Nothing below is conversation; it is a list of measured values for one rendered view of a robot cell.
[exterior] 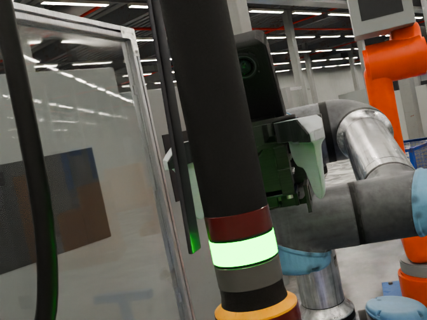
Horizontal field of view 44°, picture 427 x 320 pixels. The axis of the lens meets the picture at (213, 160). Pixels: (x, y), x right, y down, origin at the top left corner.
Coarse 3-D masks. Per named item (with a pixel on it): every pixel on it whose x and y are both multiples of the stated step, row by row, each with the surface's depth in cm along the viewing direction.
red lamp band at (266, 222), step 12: (240, 216) 25; (252, 216) 25; (264, 216) 26; (216, 228) 26; (228, 228) 25; (240, 228) 25; (252, 228) 25; (264, 228) 26; (216, 240) 26; (228, 240) 25
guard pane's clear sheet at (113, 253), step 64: (0, 64) 115; (64, 64) 136; (128, 64) 168; (0, 128) 112; (64, 128) 132; (128, 128) 161; (0, 192) 108; (64, 192) 128; (128, 192) 155; (0, 256) 106; (64, 256) 124; (128, 256) 149
